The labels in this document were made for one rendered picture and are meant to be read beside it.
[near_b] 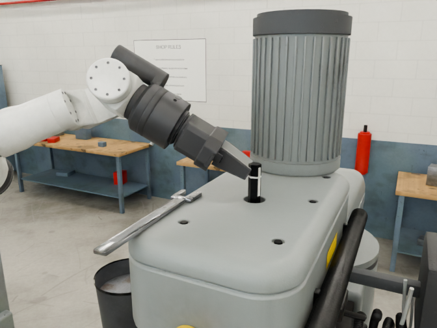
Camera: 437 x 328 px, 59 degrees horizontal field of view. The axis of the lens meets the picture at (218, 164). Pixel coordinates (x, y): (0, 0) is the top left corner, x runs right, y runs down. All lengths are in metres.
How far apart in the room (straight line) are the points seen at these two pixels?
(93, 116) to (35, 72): 6.86
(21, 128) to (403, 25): 4.43
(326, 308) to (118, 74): 0.44
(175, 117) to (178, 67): 5.02
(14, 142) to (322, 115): 0.55
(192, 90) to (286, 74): 4.79
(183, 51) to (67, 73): 2.23
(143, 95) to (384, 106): 4.32
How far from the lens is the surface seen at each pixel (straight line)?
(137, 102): 0.63
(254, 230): 0.56
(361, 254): 1.26
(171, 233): 0.55
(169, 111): 0.62
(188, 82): 5.56
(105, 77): 0.62
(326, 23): 0.78
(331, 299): 0.59
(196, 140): 0.61
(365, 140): 4.75
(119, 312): 2.88
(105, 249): 0.51
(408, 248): 4.55
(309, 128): 0.79
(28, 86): 7.74
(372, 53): 4.81
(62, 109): 0.66
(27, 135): 0.68
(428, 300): 0.92
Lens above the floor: 2.12
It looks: 15 degrees down
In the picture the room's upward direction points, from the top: straight up
